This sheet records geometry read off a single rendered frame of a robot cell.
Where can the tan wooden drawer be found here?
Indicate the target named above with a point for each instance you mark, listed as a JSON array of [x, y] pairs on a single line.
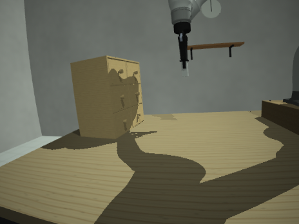
[[133, 72], [135, 93], [122, 120], [137, 114], [119, 96], [117, 75]]

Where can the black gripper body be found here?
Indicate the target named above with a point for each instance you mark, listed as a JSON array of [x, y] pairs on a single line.
[[182, 27]]

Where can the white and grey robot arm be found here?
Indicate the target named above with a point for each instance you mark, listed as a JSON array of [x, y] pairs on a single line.
[[181, 11]]

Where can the tan wooden chest of drawers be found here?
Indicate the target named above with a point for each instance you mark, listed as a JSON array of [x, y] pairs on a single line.
[[92, 92]]

